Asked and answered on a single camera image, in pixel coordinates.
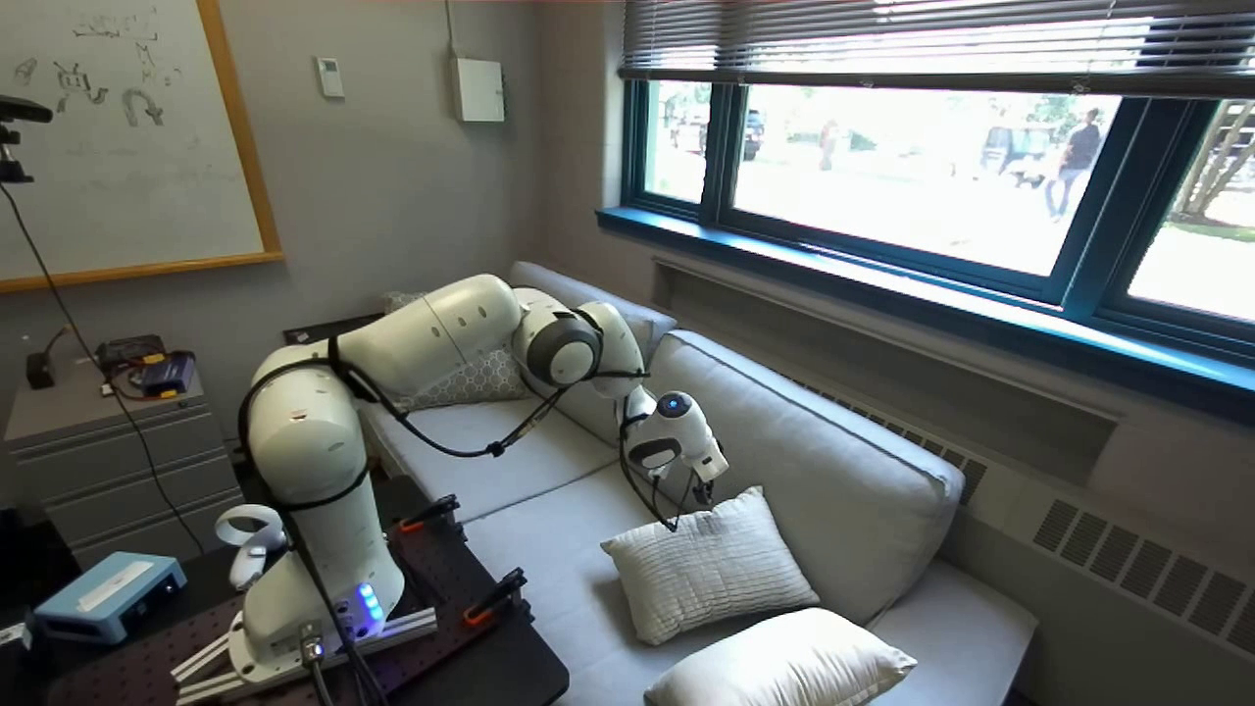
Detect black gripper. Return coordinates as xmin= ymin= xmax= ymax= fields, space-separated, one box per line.
xmin=677 ymin=466 xmax=722 ymax=527

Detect cream striped pillow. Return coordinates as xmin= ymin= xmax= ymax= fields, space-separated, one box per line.
xmin=639 ymin=604 xmax=922 ymax=706
xmin=601 ymin=481 xmax=824 ymax=647

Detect light grey sofa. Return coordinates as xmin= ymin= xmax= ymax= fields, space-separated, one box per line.
xmin=350 ymin=257 xmax=1045 ymax=706

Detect black orange clamp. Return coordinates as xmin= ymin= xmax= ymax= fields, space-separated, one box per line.
xmin=458 ymin=566 xmax=531 ymax=632
xmin=388 ymin=489 xmax=462 ymax=543

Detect black robot table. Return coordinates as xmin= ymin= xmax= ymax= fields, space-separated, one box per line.
xmin=0 ymin=489 xmax=575 ymax=706

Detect grey lattice patterned pillow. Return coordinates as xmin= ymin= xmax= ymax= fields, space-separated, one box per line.
xmin=401 ymin=342 xmax=531 ymax=411

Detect wide teal framed window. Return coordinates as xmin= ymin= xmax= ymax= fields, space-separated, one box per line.
xmin=598 ymin=71 xmax=1255 ymax=424

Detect white cup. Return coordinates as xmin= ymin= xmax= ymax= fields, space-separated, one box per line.
xmin=211 ymin=502 xmax=290 ymax=598

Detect grey window blinds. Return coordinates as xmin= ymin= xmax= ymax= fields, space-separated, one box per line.
xmin=622 ymin=0 xmax=1255 ymax=98

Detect black electronic device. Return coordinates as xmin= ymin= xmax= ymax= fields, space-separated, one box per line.
xmin=96 ymin=334 xmax=208 ymax=403

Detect light blue box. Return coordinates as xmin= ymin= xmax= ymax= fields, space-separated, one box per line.
xmin=33 ymin=549 xmax=193 ymax=647

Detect grey drawer cabinet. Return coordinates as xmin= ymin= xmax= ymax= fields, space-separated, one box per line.
xmin=3 ymin=364 xmax=246 ymax=566

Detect wood framed whiteboard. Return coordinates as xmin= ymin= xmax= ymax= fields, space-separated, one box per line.
xmin=0 ymin=0 xmax=288 ymax=298

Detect metal robot base rail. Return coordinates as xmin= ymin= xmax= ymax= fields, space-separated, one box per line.
xmin=168 ymin=600 xmax=444 ymax=689

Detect wall heater cover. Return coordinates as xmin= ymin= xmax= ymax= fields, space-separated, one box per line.
xmin=835 ymin=389 xmax=1255 ymax=706

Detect white wall box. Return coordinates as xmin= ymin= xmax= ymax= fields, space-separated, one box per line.
xmin=453 ymin=56 xmax=512 ymax=128

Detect white wall thermostat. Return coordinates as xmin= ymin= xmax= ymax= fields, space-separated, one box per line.
xmin=310 ymin=51 xmax=350 ymax=105

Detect black mounted camera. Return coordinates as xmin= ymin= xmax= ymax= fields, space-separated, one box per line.
xmin=0 ymin=90 xmax=59 ymax=189

